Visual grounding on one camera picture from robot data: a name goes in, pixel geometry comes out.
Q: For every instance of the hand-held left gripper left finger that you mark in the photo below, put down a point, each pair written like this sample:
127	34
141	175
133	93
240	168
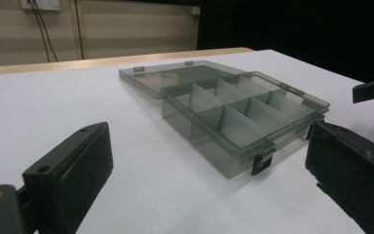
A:
74	175

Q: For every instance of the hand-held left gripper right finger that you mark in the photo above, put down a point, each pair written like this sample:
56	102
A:
357	175

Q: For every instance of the clear grey compartment box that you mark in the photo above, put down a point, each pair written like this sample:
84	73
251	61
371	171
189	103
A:
233	130

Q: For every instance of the white board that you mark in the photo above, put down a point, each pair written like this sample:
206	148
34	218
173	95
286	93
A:
142	195

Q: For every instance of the black curtain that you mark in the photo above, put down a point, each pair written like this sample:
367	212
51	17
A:
289	26

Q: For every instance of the wooden table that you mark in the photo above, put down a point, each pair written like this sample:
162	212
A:
78	63

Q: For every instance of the white wall socket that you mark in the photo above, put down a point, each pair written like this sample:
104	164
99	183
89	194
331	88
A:
42	4

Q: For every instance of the small white wall box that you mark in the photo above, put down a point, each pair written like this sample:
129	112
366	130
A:
195	10

